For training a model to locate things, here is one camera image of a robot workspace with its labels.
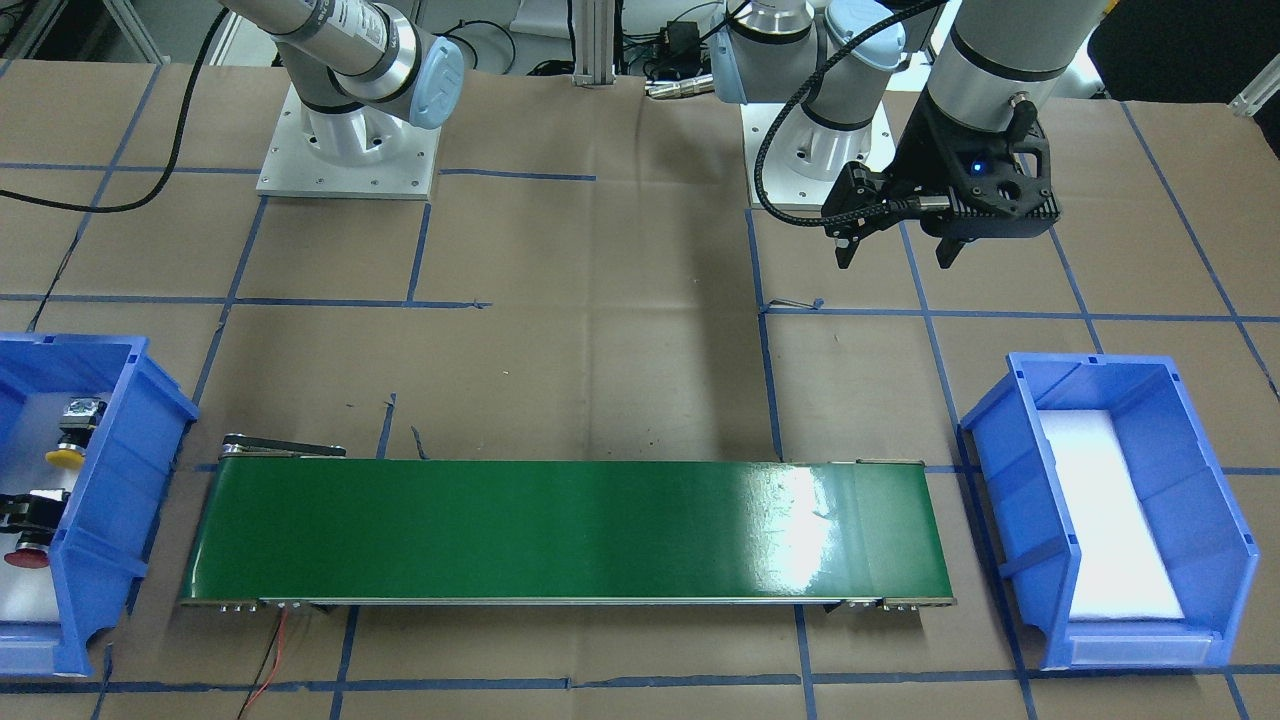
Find blue destination bin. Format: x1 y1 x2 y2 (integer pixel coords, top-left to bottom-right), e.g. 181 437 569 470
1 333 198 676

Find white foam pad destination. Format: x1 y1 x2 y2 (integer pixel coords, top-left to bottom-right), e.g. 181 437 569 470
1 393 110 623

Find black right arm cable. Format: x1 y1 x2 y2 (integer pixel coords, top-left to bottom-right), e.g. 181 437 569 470
0 10 233 214

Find white foam pad source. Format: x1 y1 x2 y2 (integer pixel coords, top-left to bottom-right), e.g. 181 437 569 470
1039 409 1185 623

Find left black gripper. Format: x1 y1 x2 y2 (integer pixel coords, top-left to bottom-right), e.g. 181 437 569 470
820 92 1061 269

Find blue source bin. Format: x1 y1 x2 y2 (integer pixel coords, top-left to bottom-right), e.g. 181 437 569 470
961 352 1260 671

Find green conveyor belt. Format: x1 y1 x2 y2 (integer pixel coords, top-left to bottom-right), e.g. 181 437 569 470
179 454 955 610

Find red and black wires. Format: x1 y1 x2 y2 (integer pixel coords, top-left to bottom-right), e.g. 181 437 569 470
238 610 293 720

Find aluminium frame post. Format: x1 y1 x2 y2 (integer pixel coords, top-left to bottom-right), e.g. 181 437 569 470
568 1 623 87

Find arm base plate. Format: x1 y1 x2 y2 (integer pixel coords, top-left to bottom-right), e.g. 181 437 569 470
762 104 895 213
256 87 442 201

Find red push button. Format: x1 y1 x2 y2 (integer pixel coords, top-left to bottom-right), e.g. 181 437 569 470
1 525 55 570

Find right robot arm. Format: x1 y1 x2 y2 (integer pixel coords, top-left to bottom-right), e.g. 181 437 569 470
3 1 463 406

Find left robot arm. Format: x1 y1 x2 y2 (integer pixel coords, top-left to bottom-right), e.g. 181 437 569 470
707 1 1108 269

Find black braided cable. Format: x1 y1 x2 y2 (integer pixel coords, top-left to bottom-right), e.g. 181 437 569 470
754 0 941 227

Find yellow push button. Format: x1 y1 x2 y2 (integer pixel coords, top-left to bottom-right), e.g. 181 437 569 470
45 397 109 471

